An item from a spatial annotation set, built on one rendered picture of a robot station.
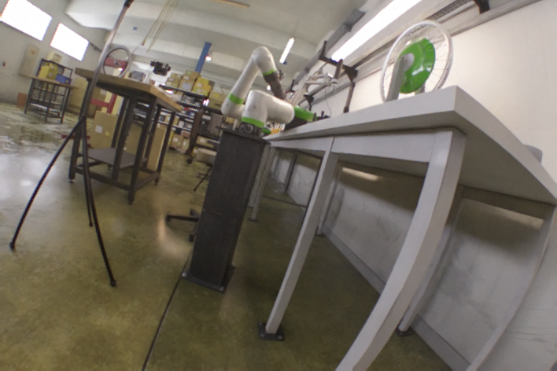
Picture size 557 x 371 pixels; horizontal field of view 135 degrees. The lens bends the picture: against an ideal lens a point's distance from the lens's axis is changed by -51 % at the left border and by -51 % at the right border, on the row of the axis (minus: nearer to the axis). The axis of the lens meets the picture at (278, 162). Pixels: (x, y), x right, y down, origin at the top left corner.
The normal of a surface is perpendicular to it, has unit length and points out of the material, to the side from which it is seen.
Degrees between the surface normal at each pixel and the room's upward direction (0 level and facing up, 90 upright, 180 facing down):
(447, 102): 90
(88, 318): 0
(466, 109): 90
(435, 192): 90
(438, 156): 90
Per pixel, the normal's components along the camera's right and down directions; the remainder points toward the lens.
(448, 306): -0.95, -0.27
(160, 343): 0.29, -0.96
